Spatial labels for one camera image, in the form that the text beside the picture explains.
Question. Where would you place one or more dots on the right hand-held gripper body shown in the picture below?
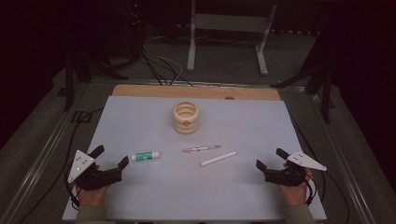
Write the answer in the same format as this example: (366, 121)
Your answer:
(289, 177)

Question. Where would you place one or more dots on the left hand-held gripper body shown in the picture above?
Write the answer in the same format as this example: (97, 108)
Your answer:
(81, 165)

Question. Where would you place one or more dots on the green glue stick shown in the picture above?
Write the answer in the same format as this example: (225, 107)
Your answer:
(145, 156)

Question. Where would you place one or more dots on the white pen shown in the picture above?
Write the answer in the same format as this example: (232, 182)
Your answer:
(218, 158)

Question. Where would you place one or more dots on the clear pen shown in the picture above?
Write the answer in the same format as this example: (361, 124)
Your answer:
(201, 148)

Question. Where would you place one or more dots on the cream ribbed pen holder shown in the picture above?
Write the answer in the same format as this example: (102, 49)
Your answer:
(186, 126)

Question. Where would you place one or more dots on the person's right hand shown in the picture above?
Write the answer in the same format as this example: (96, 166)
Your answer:
(294, 194)

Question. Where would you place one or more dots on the person's left hand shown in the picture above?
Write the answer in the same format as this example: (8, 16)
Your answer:
(93, 197)

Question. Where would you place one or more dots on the white board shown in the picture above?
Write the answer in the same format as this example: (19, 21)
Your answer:
(186, 193)

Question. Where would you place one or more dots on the black tripod stand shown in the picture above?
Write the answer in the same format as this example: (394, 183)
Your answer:
(326, 93)
(69, 84)

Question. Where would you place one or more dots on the dark equipment with red light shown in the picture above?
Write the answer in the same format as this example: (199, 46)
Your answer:
(134, 18)

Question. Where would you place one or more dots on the white metal stand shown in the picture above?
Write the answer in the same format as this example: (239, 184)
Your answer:
(229, 22)

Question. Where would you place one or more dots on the metal floor rail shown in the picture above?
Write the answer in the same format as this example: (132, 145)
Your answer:
(40, 161)
(342, 161)

